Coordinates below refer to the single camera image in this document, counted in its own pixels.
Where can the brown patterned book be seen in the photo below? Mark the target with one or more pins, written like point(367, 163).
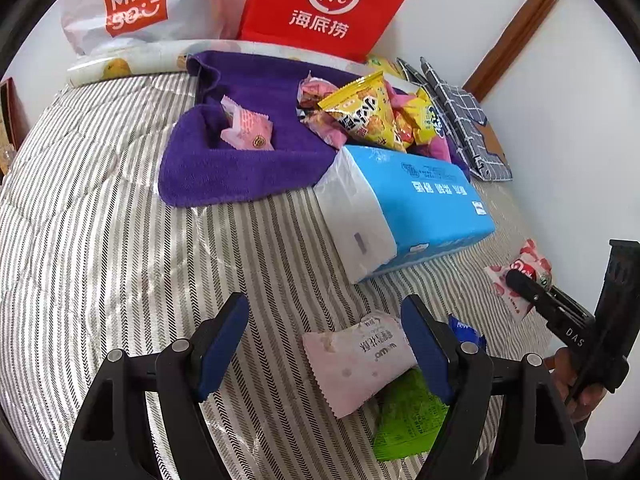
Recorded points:
point(13, 114)

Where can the blue tissue pack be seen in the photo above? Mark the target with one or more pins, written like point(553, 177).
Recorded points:
point(386, 210)

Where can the blue plaid folded cloth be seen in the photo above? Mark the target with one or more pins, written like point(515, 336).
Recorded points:
point(468, 131)

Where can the pink yellow fries bag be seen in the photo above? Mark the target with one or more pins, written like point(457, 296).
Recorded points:
point(418, 123)

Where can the purple fleece towel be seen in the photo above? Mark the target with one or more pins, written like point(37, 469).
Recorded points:
point(199, 168)

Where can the person right hand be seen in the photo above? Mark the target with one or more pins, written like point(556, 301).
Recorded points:
point(564, 376)

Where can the pink crinkled snack packet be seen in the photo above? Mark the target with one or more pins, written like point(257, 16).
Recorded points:
point(311, 90)

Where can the yellow lemon drink pack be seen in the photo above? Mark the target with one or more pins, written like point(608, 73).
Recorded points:
point(387, 66)

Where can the grey striped quilt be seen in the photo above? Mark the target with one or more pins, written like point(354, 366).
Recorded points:
point(92, 260)

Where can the duck print rolled sheet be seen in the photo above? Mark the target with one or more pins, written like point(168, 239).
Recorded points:
point(170, 57)

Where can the yellow chips snack bag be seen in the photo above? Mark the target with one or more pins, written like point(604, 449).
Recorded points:
point(364, 111)

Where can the red Haidilao paper bag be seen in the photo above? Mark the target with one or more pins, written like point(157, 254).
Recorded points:
point(344, 28)

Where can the pink peach snack packet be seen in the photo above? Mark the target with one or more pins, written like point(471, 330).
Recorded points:
point(247, 130)

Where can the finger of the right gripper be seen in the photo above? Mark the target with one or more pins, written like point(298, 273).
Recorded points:
point(524, 286)

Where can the wooden door frame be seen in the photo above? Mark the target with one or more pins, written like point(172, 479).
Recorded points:
point(515, 37)

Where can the dark blue snack packet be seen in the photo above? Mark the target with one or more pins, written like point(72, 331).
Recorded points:
point(466, 333)

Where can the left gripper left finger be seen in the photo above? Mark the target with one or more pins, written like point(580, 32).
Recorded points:
point(112, 437)

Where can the white Miniso plastic bag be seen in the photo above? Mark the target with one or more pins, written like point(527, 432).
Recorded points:
point(94, 26)

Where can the pale pink cake packet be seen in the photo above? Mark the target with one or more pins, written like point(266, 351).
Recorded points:
point(352, 365)

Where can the green snack packet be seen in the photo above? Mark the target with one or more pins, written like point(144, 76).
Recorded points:
point(410, 418)

